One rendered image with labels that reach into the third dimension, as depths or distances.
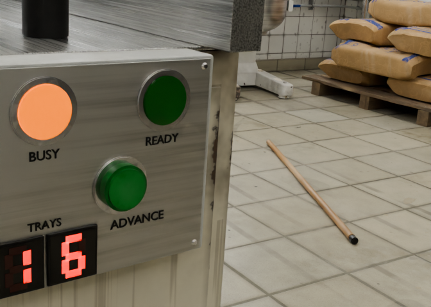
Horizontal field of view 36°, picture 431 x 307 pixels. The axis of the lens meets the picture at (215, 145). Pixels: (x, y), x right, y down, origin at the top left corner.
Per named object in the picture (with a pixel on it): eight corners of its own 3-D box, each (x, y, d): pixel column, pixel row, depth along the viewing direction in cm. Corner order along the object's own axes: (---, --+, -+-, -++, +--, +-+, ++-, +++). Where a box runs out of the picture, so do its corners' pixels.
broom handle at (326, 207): (265, 144, 337) (266, 139, 336) (270, 144, 337) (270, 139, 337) (351, 244, 224) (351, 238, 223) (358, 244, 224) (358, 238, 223)
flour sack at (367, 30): (370, 47, 431) (373, 21, 427) (325, 39, 465) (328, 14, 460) (442, 45, 471) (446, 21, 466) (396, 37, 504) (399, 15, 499)
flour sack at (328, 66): (359, 88, 440) (362, 66, 435) (315, 77, 472) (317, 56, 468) (428, 82, 481) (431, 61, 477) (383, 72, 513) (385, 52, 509)
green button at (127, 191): (93, 207, 42) (93, 162, 41) (135, 200, 44) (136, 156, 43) (105, 216, 41) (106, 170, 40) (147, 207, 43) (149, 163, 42)
